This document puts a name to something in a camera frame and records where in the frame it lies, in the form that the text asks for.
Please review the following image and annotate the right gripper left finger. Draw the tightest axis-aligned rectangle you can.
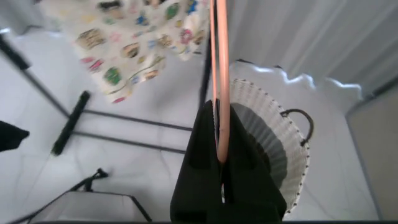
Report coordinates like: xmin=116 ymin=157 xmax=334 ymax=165
xmin=170 ymin=100 xmax=223 ymax=222

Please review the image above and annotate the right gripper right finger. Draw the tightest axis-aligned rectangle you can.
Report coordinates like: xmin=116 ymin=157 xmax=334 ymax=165
xmin=224 ymin=105 xmax=287 ymax=222

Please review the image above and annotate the pink clothes hanger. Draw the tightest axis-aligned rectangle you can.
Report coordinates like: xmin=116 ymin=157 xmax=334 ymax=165
xmin=210 ymin=0 xmax=231 ymax=203

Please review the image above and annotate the cream printed garment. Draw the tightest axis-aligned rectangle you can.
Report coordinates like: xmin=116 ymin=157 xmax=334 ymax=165
xmin=40 ymin=0 xmax=211 ymax=104

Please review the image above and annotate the black garment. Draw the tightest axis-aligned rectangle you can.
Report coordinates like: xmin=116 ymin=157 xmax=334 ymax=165
xmin=0 ymin=120 xmax=30 ymax=152

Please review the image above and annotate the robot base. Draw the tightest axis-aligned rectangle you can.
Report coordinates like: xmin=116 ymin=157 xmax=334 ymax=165
xmin=9 ymin=167 xmax=153 ymax=223

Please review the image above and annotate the white laundry basket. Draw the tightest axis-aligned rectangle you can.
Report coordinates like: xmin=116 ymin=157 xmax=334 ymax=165
xmin=228 ymin=78 xmax=315 ymax=215

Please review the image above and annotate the black clothes rack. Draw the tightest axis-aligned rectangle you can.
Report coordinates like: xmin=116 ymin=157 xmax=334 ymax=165
xmin=0 ymin=34 xmax=212 ymax=156

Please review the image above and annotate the white curtain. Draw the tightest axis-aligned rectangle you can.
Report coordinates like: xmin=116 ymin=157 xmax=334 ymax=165
xmin=0 ymin=0 xmax=398 ymax=94

